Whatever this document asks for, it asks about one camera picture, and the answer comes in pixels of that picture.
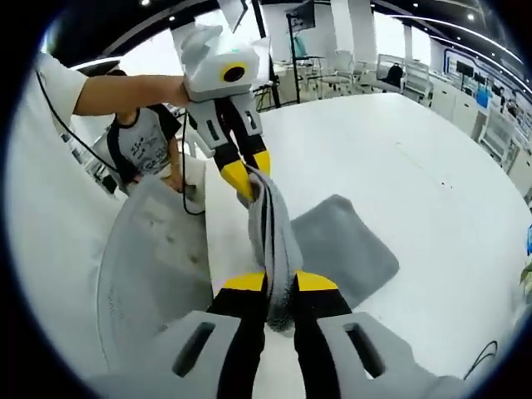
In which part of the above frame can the grey mesh office chair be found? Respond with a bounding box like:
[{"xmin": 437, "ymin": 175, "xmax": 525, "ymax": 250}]
[{"xmin": 96, "ymin": 175, "xmax": 214, "ymax": 372}]

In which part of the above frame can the grey towel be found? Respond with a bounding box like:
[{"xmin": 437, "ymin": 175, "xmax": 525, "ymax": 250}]
[{"xmin": 235, "ymin": 163, "xmax": 401, "ymax": 334}]

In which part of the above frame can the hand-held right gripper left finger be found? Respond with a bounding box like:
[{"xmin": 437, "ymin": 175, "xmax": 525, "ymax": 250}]
[{"xmin": 88, "ymin": 271, "xmax": 268, "ymax": 399}]

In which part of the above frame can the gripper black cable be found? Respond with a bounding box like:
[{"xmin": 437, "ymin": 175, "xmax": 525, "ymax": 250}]
[
  {"xmin": 179, "ymin": 113, "xmax": 208, "ymax": 216},
  {"xmin": 462, "ymin": 340, "xmax": 499, "ymax": 382}
]

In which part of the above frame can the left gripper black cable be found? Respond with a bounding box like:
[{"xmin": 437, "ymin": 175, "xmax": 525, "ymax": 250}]
[{"xmin": 179, "ymin": 113, "xmax": 208, "ymax": 216}]

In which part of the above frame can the black display on stand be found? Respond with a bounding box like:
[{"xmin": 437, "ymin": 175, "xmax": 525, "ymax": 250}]
[{"xmin": 285, "ymin": 0, "xmax": 318, "ymax": 105}]

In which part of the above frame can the operator in white shirt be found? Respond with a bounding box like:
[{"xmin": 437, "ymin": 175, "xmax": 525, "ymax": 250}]
[{"xmin": 7, "ymin": 52, "xmax": 126, "ymax": 373}]

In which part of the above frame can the thin black cable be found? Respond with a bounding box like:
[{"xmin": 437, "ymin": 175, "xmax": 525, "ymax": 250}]
[{"xmin": 36, "ymin": 69, "xmax": 120, "ymax": 173}]

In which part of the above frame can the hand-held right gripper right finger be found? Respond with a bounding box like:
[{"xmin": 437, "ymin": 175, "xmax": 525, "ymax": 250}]
[{"xmin": 292, "ymin": 269, "xmax": 461, "ymax": 399}]

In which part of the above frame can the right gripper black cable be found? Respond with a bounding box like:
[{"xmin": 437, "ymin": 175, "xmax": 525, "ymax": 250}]
[{"xmin": 462, "ymin": 340, "xmax": 499, "ymax": 382}]

